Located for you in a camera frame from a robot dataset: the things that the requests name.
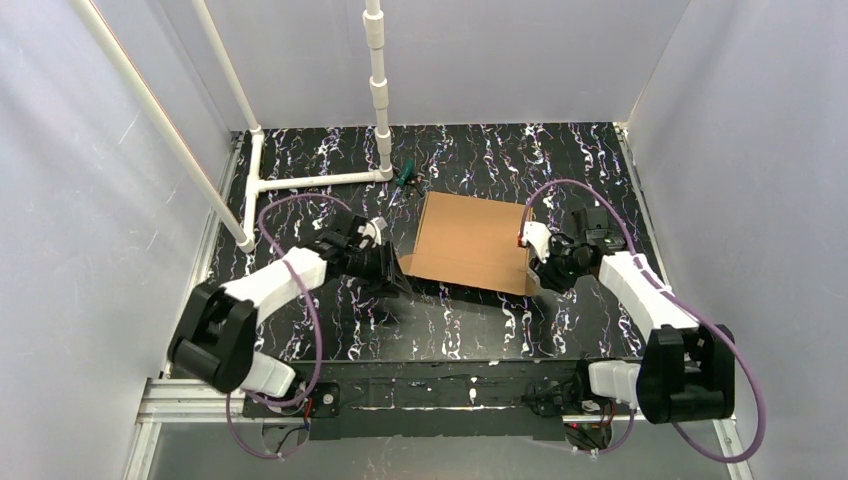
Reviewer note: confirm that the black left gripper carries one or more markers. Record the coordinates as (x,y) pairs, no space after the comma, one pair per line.
(374,263)

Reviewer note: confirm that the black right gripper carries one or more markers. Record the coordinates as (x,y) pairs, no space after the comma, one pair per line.
(553,266)

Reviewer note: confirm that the brown cardboard box sheet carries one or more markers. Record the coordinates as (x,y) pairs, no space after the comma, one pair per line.
(470,242)

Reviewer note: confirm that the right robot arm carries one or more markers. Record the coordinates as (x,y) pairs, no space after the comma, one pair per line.
(686,372)

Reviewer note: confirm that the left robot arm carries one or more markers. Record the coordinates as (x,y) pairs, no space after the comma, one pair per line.
(214,338)

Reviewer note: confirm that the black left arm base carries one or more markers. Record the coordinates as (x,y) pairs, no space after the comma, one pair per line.
(324,402)

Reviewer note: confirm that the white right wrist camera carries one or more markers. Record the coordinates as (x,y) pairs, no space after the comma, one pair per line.
(536,236)

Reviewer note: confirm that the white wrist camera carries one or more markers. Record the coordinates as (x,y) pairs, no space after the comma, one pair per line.
(536,236)
(373,232)

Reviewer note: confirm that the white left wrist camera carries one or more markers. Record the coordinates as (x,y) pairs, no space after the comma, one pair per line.
(373,232)

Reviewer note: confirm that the green handled screwdriver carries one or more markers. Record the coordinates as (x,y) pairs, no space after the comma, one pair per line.
(405,176)

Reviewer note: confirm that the aluminium rail frame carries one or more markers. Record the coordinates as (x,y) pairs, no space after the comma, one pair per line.
(450,360)

